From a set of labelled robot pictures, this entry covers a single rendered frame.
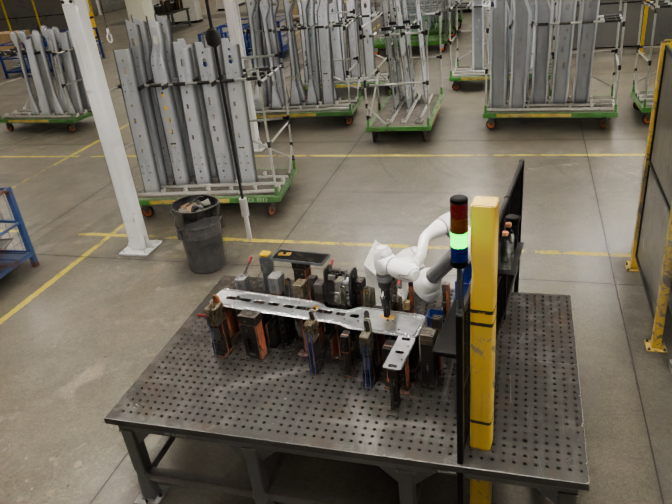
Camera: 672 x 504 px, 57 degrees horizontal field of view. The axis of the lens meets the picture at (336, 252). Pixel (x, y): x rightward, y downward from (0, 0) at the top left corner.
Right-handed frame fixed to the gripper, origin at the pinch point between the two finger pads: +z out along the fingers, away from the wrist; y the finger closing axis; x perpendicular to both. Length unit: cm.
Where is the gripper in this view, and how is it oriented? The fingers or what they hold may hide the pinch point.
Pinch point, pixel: (386, 310)
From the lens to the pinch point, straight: 355.6
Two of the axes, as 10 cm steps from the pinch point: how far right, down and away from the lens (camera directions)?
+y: 3.8, -4.6, 8.0
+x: -9.2, -1.0, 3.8
